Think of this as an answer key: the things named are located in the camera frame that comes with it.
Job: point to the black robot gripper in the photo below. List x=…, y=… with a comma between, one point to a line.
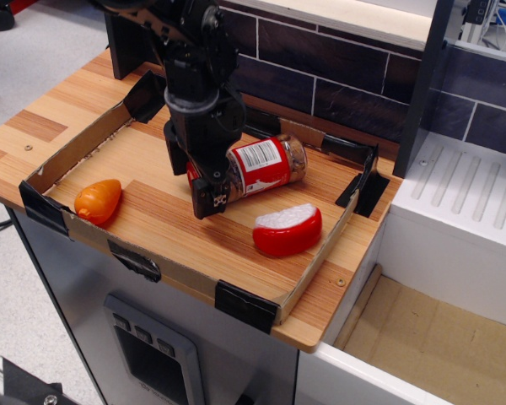
x=202, y=132

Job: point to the red-lidded spice bottle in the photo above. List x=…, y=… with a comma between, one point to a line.
x=262, y=165

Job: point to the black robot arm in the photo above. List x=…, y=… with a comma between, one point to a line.
x=190, y=42

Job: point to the cardboard fence with black tape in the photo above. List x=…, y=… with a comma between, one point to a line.
x=153, y=230

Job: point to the orange toy carrot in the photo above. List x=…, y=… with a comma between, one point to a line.
x=97, y=202

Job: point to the red white toy cheese wedge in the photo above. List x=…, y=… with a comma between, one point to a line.
x=289, y=231

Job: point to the grey oven control panel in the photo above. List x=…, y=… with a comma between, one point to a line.
x=161, y=360

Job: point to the black caster wheel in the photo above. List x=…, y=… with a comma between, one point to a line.
x=7, y=20

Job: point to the white toy sink drainboard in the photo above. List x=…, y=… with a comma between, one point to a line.
x=457, y=185

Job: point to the dark grey left post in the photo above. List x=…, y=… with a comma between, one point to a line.
x=131, y=47

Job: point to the dark grey post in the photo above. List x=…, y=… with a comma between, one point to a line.
x=131, y=47
x=412, y=136

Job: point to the dark grey right post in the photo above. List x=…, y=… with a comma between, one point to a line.
x=412, y=136

